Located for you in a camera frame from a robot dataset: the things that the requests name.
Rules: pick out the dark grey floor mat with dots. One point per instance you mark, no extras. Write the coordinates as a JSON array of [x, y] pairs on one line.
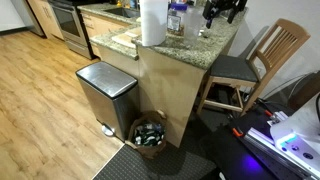
[[156, 165]]

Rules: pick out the brown paper bag of recyclables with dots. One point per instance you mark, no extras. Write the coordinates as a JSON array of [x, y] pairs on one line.
[[148, 136]]

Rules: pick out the stainless steel trash can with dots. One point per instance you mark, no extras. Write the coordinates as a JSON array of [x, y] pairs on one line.
[[110, 96]]

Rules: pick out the stainless steel refrigerator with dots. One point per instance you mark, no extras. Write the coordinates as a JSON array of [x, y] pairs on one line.
[[28, 16]]

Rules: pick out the stainless steel oven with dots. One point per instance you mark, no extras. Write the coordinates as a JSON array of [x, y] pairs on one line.
[[68, 23]]

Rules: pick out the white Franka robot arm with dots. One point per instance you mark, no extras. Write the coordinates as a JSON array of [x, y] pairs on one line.
[[305, 123]]

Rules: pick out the pale cutting board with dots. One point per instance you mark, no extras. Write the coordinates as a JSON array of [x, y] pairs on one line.
[[126, 38]]

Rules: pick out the clear jar with blue lid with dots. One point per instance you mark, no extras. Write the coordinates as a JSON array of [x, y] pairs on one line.
[[175, 21]]

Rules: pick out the kitchen sink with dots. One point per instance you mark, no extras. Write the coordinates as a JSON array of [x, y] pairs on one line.
[[123, 12]]

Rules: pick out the white paper towel roll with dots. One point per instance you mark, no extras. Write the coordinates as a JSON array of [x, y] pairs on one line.
[[153, 21]]

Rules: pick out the black robot mounting cart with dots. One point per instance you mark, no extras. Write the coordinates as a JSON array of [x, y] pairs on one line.
[[246, 156]]

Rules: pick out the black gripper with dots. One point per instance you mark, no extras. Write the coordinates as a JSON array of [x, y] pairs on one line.
[[220, 6]]

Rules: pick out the colourless plastic cup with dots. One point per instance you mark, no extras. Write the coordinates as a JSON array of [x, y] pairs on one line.
[[193, 25]]

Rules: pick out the wooden chair with grey cushion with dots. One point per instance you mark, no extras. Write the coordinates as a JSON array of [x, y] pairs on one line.
[[235, 68]]

